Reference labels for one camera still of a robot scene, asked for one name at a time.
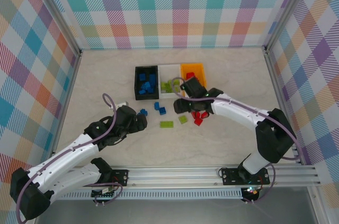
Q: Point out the aluminium frame post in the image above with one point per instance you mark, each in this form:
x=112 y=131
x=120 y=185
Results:
x=287 y=9
x=55 y=9

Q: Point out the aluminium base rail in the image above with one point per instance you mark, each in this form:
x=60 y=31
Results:
x=172 y=175

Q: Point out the black plastic container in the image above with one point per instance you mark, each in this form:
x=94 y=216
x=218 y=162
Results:
x=136 y=83

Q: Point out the orange plastic container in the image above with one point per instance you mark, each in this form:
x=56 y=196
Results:
x=189 y=67

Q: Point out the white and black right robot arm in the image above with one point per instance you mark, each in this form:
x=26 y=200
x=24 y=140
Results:
x=238 y=110

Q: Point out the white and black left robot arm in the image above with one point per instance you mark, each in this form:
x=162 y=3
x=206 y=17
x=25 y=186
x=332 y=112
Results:
x=66 y=155

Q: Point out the white plastic container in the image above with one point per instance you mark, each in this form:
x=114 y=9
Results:
x=169 y=71

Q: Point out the circuit board with lights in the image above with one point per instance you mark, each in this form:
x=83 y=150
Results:
x=253 y=191

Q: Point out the long green lego brick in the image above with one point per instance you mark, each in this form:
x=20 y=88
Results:
x=167 y=124

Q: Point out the aluminium side rail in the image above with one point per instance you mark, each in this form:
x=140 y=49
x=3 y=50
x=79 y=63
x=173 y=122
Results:
x=65 y=107
x=282 y=102

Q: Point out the grey metal shelf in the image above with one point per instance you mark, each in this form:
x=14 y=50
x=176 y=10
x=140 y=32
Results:
x=172 y=213

